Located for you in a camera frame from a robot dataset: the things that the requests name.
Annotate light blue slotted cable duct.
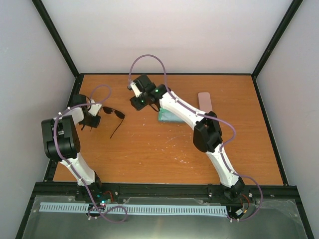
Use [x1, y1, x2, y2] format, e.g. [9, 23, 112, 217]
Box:
[38, 202, 227, 217]

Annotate black sunglasses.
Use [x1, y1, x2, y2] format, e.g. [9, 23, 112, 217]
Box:
[102, 106, 126, 139]

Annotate pink glasses case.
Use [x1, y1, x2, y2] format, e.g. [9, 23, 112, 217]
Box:
[198, 92, 212, 113]

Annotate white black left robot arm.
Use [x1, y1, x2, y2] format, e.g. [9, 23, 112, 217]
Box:
[41, 94, 104, 201]

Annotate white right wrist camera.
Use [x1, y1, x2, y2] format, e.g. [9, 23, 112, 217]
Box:
[128, 81, 142, 98]

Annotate black aluminium frame rail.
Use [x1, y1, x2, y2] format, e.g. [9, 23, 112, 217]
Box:
[31, 182, 301, 205]

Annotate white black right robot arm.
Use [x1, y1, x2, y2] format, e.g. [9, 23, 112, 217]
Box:
[128, 74, 245, 201]

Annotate blue grey glasses case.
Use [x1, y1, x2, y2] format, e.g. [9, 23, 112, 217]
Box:
[158, 107, 186, 123]

